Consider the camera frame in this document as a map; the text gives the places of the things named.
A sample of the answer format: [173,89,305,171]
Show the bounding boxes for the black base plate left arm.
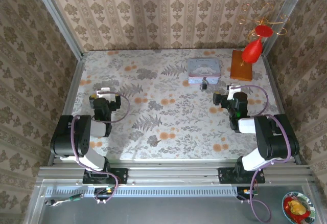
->
[82,168,128,185]

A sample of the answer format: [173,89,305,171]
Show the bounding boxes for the orange wooden block base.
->
[229,50,253,82]

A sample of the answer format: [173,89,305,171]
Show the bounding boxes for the green plug with cable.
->
[44,193,85,207]

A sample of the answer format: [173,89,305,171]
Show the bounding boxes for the grey slotted cable duct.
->
[44,186,238,198]

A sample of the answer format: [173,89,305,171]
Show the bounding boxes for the floral bowl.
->
[282,191,317,224]

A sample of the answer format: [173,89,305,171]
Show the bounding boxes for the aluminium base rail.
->
[37,160,313,187]

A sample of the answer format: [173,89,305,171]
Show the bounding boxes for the light blue cartoon tin box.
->
[187,58,222,85]

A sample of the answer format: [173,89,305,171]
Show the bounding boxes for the black base plate right arm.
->
[218,167,266,185]

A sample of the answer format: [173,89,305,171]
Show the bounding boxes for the grey metal shelf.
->
[24,179,321,224]

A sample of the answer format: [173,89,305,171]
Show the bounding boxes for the red plastic goblet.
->
[241,25,273,65]

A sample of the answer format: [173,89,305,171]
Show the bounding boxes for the red food in bowl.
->
[284,196,312,222]

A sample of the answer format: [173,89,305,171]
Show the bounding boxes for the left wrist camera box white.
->
[96,87,119,105]

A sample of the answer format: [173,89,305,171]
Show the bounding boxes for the yellow food in bowl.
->
[288,199,307,215]

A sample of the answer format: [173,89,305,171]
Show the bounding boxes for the floral tablecloth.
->
[62,49,286,161]

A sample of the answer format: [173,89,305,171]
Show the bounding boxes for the aluminium frame post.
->
[28,0,85,60]
[262,0,311,56]

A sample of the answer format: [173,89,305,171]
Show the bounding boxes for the aluminium side rail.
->
[48,56,87,167]
[263,55,309,166]

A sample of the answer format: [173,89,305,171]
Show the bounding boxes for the gold wire ornament holder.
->
[236,3,291,66]

